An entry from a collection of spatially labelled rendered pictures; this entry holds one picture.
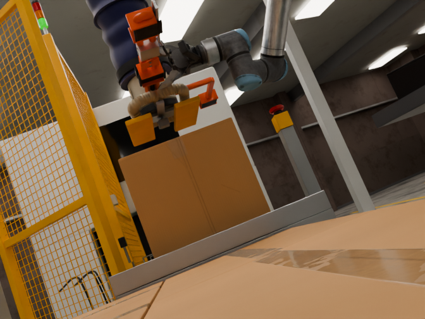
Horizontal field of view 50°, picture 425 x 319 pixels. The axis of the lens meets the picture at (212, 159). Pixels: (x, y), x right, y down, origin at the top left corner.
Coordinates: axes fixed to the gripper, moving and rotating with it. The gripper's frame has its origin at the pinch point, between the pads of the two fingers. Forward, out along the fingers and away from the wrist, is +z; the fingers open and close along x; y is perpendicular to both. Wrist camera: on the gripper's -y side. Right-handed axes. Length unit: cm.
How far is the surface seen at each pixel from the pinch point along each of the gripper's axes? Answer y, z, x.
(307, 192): 43, -48, -59
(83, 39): 486, 28, 276
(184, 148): -4.4, -0.5, -31.3
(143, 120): 11.4, 8.1, -13.0
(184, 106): 12.3, -8.0, -13.0
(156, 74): -1.3, -1.3, -3.0
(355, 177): 266, -170, -59
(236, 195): -5, -10, -52
